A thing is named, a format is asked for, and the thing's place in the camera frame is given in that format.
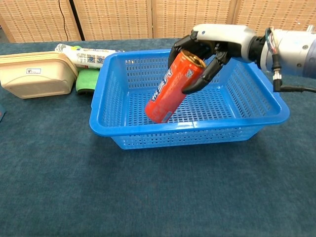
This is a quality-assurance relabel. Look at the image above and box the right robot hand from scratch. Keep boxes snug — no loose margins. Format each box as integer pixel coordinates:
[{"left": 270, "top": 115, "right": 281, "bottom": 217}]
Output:
[{"left": 167, "top": 23, "right": 259, "bottom": 95}]

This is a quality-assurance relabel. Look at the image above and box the red drink can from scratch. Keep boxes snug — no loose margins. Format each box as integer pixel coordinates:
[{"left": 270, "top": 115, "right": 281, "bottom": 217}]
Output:
[{"left": 144, "top": 49, "right": 207, "bottom": 124}]

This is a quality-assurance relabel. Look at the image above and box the white yellow snack package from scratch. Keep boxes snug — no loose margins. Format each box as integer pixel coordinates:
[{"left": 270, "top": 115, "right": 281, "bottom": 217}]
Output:
[{"left": 54, "top": 43, "right": 124, "bottom": 70}]

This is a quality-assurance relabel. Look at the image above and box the green cloth black trim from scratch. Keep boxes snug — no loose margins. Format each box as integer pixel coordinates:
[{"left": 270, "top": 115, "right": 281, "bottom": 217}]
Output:
[{"left": 73, "top": 45, "right": 101, "bottom": 96}]

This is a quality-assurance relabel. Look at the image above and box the beige plastic lunch box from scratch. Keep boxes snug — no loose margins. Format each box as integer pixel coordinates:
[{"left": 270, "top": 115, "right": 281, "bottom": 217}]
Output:
[{"left": 0, "top": 51, "right": 79, "bottom": 100}]

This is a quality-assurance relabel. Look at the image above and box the blue plastic basket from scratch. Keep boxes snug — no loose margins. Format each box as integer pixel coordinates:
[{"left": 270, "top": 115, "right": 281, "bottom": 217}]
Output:
[{"left": 89, "top": 48, "right": 290, "bottom": 151}]

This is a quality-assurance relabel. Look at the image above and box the bamboo folding screen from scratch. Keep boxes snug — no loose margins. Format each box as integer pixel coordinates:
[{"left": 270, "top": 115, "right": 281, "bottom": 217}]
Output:
[{"left": 0, "top": 0, "right": 316, "bottom": 43}]

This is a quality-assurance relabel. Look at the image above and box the black tripod pole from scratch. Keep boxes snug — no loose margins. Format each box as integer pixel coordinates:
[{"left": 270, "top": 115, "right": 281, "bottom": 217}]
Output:
[{"left": 68, "top": 0, "right": 86, "bottom": 41}]

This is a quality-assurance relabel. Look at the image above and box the dark blue table mat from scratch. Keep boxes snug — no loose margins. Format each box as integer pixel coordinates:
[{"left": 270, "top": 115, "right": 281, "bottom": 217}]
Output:
[{"left": 0, "top": 38, "right": 316, "bottom": 237}]

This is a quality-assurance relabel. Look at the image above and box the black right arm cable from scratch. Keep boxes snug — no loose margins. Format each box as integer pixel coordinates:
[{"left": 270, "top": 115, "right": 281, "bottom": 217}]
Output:
[{"left": 271, "top": 53, "right": 316, "bottom": 94}]

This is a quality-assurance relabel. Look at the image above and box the thin black hanging cable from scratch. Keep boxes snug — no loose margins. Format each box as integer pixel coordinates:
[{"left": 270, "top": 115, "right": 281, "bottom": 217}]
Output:
[{"left": 57, "top": 0, "right": 70, "bottom": 42}]

